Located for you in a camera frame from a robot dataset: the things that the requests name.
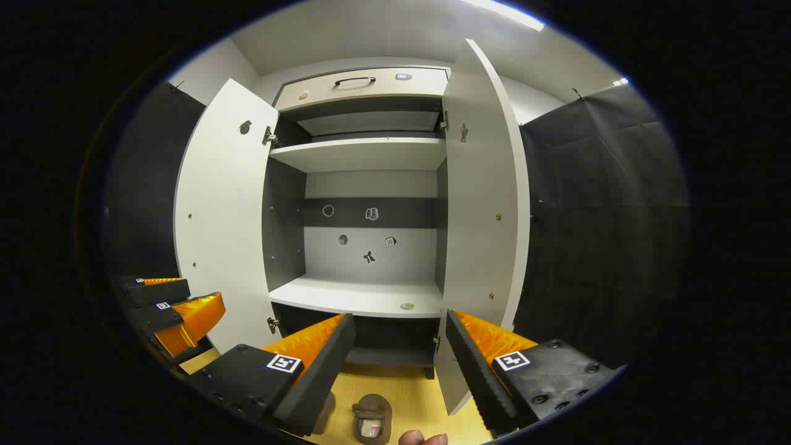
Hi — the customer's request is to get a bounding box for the brown shoe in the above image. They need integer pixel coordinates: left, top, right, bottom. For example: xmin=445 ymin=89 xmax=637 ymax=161
xmin=351 ymin=394 xmax=394 ymax=445

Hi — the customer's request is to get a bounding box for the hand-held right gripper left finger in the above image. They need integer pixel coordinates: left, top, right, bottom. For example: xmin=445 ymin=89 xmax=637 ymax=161
xmin=185 ymin=313 xmax=357 ymax=437

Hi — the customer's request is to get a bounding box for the black backdrop cloth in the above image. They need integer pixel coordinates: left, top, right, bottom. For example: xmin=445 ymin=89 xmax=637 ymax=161
xmin=106 ymin=82 xmax=690 ymax=371

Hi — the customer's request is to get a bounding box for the ceiling light strip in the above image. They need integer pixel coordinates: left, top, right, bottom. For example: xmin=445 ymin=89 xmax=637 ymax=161
xmin=459 ymin=0 xmax=546 ymax=32

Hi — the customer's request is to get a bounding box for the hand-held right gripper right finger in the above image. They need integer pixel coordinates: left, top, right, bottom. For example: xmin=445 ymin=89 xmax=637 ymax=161
xmin=445 ymin=309 xmax=625 ymax=438

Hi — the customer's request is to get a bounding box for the beige cabinet drawer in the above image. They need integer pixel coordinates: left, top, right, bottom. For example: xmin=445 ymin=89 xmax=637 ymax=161
xmin=274 ymin=67 xmax=450 ymax=113

